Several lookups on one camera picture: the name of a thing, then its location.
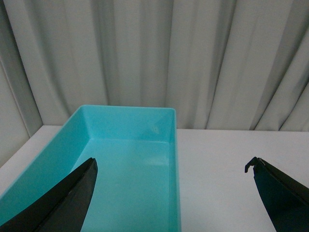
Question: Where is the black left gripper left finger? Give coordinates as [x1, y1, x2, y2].
[0, 158, 98, 232]

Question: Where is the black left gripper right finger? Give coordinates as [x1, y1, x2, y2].
[244, 157, 309, 232]

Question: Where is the turquoise plastic bin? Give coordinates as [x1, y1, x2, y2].
[0, 105, 181, 232]

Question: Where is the white pleated curtain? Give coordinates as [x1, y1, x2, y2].
[0, 0, 309, 164]

